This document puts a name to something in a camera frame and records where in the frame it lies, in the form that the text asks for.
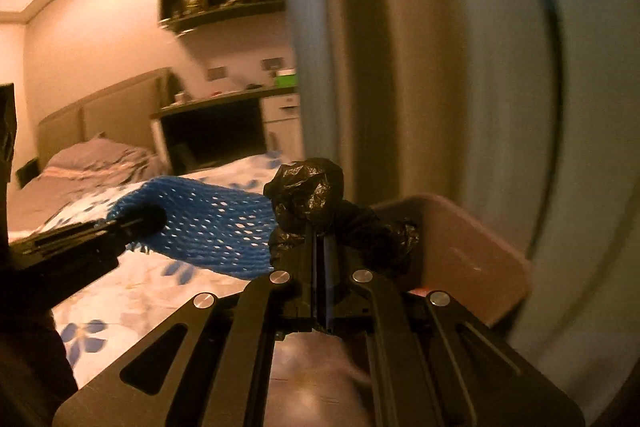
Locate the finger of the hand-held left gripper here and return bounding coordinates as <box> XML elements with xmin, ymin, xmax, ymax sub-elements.
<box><xmin>10</xmin><ymin>203</ymin><xmax>169</xmax><ymax>269</ymax></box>

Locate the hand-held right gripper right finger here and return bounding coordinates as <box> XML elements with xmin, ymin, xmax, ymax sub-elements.
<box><xmin>319</xmin><ymin>234</ymin><xmax>586</xmax><ymax>427</ymax></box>

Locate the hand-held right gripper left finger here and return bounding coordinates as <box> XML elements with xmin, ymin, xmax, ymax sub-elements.
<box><xmin>52</xmin><ymin>226</ymin><xmax>318</xmax><ymax>427</ymax></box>

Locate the black plastic bag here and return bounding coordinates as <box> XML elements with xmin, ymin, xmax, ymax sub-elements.
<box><xmin>262</xmin><ymin>156</ymin><xmax>422</xmax><ymax>279</ymax></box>

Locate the blue foam net sleeve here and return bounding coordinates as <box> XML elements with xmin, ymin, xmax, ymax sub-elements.
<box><xmin>106</xmin><ymin>175</ymin><xmax>279</xmax><ymax>281</ymax></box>

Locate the grey plastic bin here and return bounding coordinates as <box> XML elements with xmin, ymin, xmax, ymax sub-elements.
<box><xmin>372</xmin><ymin>192</ymin><xmax>534</xmax><ymax>329</ymax></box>

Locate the grey striped blanket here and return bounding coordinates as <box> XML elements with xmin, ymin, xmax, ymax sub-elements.
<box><xmin>7</xmin><ymin>147</ymin><xmax>168</xmax><ymax>235</ymax></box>

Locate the grey pillow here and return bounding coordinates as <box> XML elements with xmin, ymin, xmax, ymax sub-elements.
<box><xmin>46</xmin><ymin>136</ymin><xmax>157</xmax><ymax>174</ymax></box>

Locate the blue floral tablecloth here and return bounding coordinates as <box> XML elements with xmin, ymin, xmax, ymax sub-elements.
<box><xmin>7</xmin><ymin>152</ymin><xmax>302</xmax><ymax>390</ymax></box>

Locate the black nightstand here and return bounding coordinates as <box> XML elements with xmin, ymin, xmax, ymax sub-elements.
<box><xmin>15</xmin><ymin>159</ymin><xmax>39</xmax><ymax>188</ymax></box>

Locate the beige padded headboard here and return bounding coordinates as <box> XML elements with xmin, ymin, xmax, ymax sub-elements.
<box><xmin>37</xmin><ymin>67</ymin><xmax>174</xmax><ymax>168</ymax></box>

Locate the dark desk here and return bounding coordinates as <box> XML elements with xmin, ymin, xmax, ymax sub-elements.
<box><xmin>150</xmin><ymin>84</ymin><xmax>302</xmax><ymax>174</ymax></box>

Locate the white drawer cabinet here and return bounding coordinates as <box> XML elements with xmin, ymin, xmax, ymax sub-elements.
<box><xmin>260</xmin><ymin>94</ymin><xmax>304</xmax><ymax>158</ymax></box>

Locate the blue and beige curtain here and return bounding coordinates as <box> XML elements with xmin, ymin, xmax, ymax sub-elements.
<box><xmin>277</xmin><ymin>0</ymin><xmax>640</xmax><ymax>408</ymax></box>

